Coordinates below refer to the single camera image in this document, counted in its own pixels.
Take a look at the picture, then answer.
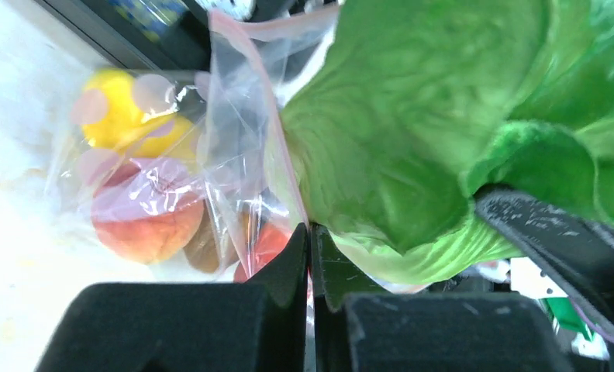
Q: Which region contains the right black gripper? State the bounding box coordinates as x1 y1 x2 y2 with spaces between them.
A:
474 185 614 371

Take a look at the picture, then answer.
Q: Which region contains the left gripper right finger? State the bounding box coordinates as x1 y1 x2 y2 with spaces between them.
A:
310 224 385 372

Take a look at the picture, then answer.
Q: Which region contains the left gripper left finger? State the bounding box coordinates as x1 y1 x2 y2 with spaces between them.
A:
247 223 309 372

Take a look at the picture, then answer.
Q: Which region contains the red pepper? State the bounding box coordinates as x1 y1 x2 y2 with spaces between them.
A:
233 222 291 282

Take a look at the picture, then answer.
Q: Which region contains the brown potato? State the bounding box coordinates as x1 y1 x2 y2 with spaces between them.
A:
183 210 239 274

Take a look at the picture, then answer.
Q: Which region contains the clear zip top bag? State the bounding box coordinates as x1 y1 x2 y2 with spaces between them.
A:
45 5 426 296

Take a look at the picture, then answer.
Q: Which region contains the peach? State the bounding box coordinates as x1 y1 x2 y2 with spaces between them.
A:
90 158 205 264

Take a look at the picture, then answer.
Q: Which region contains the green lettuce leaf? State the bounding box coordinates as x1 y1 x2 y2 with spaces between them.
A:
281 1 614 284

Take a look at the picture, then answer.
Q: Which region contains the yellow mango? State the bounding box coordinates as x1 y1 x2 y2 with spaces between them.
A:
71 68 199 160

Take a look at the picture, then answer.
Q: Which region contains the purple eggplant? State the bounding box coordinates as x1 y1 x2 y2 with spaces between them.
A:
179 24 291 219

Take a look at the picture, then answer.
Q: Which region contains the black poker chip case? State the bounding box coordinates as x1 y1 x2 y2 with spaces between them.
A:
39 0 328 70

